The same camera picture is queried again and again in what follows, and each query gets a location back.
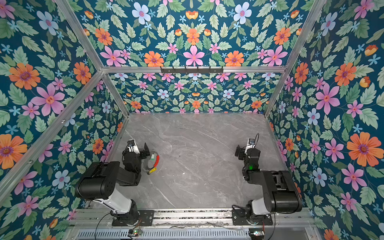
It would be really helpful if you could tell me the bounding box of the keyring with coloured keys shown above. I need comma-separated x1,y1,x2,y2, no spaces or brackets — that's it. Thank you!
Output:
144,152,160,175

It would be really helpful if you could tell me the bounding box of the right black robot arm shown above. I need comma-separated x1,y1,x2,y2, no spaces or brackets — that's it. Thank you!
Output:
232,145,303,225

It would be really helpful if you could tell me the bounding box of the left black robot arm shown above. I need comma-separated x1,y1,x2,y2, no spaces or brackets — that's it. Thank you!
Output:
75,140,150,226

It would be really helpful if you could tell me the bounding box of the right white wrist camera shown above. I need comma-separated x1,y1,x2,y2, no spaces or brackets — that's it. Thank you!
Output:
245,138,255,152

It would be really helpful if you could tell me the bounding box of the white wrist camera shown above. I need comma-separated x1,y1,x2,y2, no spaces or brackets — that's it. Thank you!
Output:
126,139,140,154
245,138,255,152

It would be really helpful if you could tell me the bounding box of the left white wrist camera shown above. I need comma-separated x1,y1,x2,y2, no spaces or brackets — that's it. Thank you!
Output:
126,139,140,154

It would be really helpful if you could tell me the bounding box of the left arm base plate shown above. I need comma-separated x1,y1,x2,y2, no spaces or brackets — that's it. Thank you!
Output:
111,210,155,227

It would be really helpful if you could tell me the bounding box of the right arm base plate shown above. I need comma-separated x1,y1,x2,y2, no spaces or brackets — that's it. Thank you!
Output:
232,209,274,226

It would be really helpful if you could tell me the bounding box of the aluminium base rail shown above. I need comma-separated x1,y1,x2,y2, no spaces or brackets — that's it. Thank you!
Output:
69,208,315,228

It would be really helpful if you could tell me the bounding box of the black hook rail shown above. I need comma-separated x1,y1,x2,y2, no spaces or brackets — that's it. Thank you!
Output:
160,67,224,74

